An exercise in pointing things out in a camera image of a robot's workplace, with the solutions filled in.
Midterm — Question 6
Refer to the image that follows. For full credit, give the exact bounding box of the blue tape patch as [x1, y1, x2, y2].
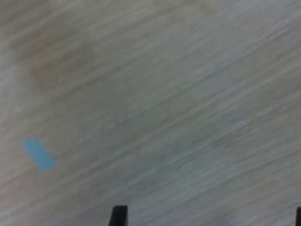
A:
[22, 136, 56, 172]

